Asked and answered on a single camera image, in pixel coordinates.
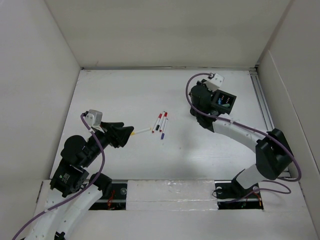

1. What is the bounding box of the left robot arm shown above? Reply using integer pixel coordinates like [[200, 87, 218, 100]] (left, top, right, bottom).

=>
[[13, 122, 134, 240]]

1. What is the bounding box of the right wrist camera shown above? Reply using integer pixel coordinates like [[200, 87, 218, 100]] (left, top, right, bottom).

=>
[[206, 73, 225, 92]]

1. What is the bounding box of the yellow capped white marker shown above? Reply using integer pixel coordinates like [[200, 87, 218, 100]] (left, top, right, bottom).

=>
[[130, 127, 152, 136]]

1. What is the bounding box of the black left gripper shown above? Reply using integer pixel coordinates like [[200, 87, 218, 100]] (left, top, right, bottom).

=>
[[82, 120, 134, 166]]

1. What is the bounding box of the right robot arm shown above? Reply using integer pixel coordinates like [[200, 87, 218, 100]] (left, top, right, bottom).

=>
[[185, 79, 294, 197]]

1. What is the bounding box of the red capped marker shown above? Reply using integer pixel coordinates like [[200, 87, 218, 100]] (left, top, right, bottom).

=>
[[158, 112, 168, 132], [151, 113, 163, 133]]

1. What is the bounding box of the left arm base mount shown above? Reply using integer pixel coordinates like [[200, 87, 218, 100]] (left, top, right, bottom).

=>
[[89, 173, 128, 211]]

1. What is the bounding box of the blue capped white marker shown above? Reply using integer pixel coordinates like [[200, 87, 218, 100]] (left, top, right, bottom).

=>
[[160, 118, 169, 140]]

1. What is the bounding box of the aluminium rail right side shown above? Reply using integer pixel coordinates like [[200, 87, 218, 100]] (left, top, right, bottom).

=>
[[249, 70, 292, 180]]

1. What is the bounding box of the black desk organizer box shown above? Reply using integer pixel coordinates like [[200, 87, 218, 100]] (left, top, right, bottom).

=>
[[212, 90, 237, 117]]

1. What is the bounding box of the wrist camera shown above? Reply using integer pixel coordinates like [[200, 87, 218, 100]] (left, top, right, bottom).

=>
[[206, 73, 225, 92], [84, 109, 103, 127]]

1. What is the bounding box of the black capped white marker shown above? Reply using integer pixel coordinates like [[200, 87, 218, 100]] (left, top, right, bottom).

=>
[[156, 111, 166, 131]]

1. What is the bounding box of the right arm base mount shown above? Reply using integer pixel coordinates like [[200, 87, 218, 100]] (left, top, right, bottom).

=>
[[211, 180, 264, 210]]

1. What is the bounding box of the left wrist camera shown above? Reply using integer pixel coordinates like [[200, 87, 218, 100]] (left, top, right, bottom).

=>
[[84, 109, 103, 127]]

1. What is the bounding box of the red capped marker left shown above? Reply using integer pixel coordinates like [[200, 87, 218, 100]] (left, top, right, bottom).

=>
[[151, 113, 163, 133]]

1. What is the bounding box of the red capped marker right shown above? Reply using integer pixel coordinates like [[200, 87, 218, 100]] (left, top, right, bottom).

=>
[[158, 112, 168, 132]]

